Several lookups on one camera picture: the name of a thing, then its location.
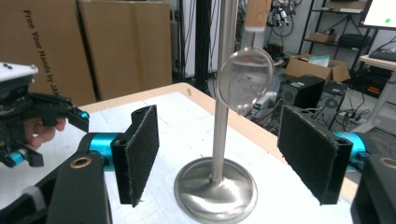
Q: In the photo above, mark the black bag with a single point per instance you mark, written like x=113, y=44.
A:
x=353, y=40

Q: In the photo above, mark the tall lettered cardboard box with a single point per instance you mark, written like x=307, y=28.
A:
x=43, y=46

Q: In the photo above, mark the beige tape piece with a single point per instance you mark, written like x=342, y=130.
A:
x=189, y=92

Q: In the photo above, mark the black keyboard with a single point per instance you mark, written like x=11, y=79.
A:
x=384, y=55

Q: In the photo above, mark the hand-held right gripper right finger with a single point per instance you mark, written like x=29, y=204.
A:
x=306, y=152

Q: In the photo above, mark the white desk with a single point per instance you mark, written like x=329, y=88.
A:
x=381, y=93

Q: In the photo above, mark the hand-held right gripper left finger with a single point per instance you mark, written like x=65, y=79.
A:
x=137, y=155

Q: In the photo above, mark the tall plain cardboard box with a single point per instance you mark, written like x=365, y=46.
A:
x=130, y=46

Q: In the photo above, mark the dark grey computer tower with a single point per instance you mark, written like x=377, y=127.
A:
x=334, y=96

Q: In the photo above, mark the bright monitor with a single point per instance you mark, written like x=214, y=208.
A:
x=379, y=14

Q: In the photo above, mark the black computer tower green label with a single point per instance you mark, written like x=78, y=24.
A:
x=300, y=91

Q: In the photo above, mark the open cardboard box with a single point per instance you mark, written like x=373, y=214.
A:
x=317, y=67

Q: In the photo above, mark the black metal frame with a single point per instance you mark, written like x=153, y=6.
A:
x=202, y=43

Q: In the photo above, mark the white device with green light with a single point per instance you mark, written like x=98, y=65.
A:
x=261, y=104

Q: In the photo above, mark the black metal shelf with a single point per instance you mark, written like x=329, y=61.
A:
x=336, y=28

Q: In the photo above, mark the steel hook stand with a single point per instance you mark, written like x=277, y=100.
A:
x=218, y=189

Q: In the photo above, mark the white power strip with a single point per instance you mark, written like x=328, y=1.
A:
x=353, y=117

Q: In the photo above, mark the white grid mat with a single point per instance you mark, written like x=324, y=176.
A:
x=180, y=124

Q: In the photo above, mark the small cardboard box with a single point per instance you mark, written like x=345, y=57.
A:
x=322, y=36

